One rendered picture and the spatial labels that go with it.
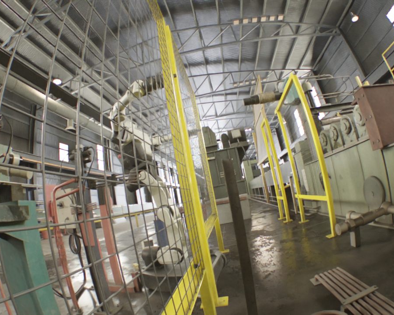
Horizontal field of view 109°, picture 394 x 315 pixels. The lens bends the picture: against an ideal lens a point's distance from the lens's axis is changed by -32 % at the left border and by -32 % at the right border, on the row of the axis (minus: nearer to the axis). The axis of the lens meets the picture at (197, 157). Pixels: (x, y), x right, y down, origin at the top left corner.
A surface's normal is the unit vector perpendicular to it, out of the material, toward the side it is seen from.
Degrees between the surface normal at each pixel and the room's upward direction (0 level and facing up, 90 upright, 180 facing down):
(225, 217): 90
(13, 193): 90
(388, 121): 90
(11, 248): 90
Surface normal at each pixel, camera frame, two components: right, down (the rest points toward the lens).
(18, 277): -0.15, -0.17
